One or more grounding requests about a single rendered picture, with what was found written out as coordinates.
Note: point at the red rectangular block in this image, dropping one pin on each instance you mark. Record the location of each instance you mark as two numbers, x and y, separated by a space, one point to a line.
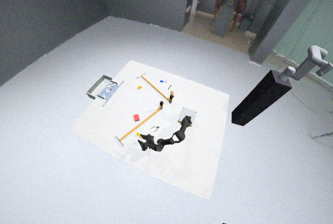
136 118

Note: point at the long tan scraper with black blade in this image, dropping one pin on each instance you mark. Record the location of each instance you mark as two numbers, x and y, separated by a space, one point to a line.
159 108

